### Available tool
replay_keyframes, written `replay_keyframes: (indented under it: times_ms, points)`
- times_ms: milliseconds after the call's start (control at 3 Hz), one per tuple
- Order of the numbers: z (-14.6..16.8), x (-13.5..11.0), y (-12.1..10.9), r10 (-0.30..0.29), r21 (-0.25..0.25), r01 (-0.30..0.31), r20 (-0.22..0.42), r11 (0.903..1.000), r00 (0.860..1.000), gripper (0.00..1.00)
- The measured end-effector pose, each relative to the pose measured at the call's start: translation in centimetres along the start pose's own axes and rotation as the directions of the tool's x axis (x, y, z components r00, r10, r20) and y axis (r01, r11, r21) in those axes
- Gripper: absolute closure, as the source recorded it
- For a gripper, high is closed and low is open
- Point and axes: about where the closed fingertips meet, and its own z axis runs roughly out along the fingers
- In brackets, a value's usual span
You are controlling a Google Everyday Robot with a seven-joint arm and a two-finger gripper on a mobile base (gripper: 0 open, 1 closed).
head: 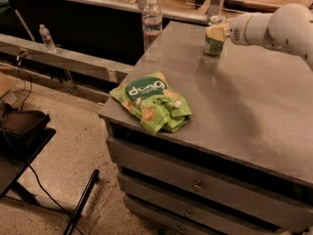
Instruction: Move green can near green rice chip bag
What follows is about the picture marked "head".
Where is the grey drawer cabinet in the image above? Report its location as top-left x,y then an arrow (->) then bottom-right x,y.
101,22 -> 313,235

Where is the green rice chip bag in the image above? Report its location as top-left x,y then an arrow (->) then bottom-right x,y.
110,71 -> 193,134

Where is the top grey drawer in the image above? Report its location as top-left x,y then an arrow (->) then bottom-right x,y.
107,138 -> 312,234

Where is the long grey bench shelf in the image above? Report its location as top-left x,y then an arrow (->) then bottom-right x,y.
0,34 -> 134,83

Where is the grey drawer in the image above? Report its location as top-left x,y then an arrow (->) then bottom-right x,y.
107,138 -> 312,234
117,173 -> 276,235
123,196 -> 212,235

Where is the green soda can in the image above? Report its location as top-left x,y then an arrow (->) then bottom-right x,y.
204,16 -> 226,56

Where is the bottom grey drawer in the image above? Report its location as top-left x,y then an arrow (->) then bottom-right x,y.
123,196 -> 212,235

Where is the black side table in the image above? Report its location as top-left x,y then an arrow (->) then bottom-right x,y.
0,127 -> 100,235

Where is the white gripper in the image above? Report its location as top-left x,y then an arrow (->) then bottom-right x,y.
205,13 -> 273,47

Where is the clear plastic water bottle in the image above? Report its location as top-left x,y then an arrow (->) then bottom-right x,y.
142,0 -> 162,62

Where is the middle grey drawer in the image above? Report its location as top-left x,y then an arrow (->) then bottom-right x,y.
117,173 -> 276,235

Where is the black cable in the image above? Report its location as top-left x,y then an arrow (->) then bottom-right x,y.
13,50 -> 86,235

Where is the small distant water bottle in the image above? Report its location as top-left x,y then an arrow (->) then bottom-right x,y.
39,24 -> 57,53

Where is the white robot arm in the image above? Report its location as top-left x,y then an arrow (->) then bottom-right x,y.
204,4 -> 313,71

